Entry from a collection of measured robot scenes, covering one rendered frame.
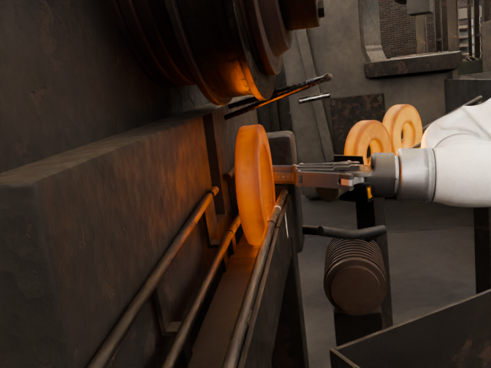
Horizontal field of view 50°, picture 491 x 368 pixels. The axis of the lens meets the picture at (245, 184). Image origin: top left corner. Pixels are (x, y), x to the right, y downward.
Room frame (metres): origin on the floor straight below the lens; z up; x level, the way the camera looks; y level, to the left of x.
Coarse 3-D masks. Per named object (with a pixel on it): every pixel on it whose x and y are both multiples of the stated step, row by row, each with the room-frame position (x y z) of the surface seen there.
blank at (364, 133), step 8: (368, 120) 1.20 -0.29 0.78; (376, 120) 1.21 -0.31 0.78; (352, 128) 1.19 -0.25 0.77; (360, 128) 1.17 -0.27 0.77; (368, 128) 1.18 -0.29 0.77; (376, 128) 1.20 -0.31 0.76; (384, 128) 1.23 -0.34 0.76; (352, 136) 1.17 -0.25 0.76; (360, 136) 1.16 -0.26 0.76; (368, 136) 1.18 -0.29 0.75; (376, 136) 1.20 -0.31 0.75; (384, 136) 1.22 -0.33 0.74; (352, 144) 1.15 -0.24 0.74; (360, 144) 1.15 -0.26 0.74; (368, 144) 1.18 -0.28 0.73; (376, 144) 1.22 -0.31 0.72; (384, 144) 1.22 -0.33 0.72; (344, 152) 1.16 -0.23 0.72; (352, 152) 1.15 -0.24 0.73; (360, 152) 1.15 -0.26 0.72; (376, 152) 1.23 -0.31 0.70; (384, 152) 1.22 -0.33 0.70
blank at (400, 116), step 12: (396, 108) 1.29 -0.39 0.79; (408, 108) 1.31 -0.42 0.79; (384, 120) 1.28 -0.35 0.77; (396, 120) 1.26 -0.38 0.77; (408, 120) 1.30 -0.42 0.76; (420, 120) 1.35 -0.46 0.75; (396, 132) 1.26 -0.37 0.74; (408, 132) 1.33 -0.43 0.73; (420, 132) 1.34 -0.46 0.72; (396, 144) 1.26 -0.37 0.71; (408, 144) 1.32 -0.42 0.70
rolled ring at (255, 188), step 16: (240, 128) 0.80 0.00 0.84; (256, 128) 0.79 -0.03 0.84; (240, 144) 0.75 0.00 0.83; (256, 144) 0.75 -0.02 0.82; (240, 160) 0.73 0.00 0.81; (256, 160) 0.73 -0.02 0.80; (240, 176) 0.72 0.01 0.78; (256, 176) 0.72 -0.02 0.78; (272, 176) 0.87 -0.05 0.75; (240, 192) 0.72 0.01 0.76; (256, 192) 0.72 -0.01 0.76; (272, 192) 0.86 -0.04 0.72; (240, 208) 0.72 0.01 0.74; (256, 208) 0.72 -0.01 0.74; (272, 208) 0.84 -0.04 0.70; (256, 224) 0.72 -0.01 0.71; (256, 240) 0.75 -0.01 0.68
